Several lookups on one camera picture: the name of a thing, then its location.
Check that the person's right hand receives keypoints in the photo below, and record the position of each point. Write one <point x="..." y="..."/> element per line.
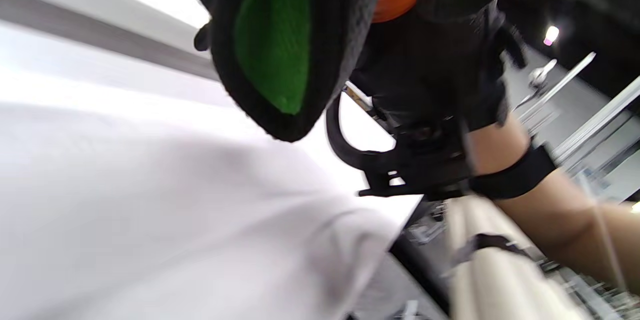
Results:
<point x="430" y="69"/>

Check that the green hand towel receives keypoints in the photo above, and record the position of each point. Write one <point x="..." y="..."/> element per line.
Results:
<point x="275" y="44"/>

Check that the person's right forearm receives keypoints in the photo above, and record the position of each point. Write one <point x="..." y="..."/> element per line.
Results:
<point x="565" y="220"/>

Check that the person's beige trouser leg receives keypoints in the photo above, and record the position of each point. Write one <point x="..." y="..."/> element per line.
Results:
<point x="500" y="280"/>

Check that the white rectangular tray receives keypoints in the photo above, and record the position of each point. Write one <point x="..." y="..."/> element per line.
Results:
<point x="100" y="29"/>

